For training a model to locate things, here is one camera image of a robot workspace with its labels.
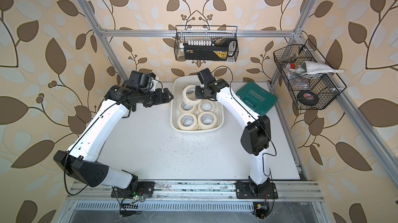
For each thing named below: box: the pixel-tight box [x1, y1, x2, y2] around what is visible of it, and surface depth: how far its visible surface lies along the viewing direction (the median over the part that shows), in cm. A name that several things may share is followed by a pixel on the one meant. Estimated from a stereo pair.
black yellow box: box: [183, 45, 229, 61], surface depth 86 cm
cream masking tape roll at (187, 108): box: [178, 100, 197, 114], surface depth 99 cm
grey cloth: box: [294, 60, 345, 76], surface depth 63 cm
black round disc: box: [296, 90, 320, 107], surface depth 73 cm
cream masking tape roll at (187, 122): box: [177, 113, 198, 131], surface depth 93 cm
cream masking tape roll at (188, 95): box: [181, 84, 201, 105], surface depth 84 cm
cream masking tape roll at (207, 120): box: [197, 111, 218, 131], surface depth 93 cm
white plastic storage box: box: [170, 75, 225, 134], surface depth 93 cm
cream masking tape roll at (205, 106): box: [197, 99, 215, 113], surface depth 107 cm
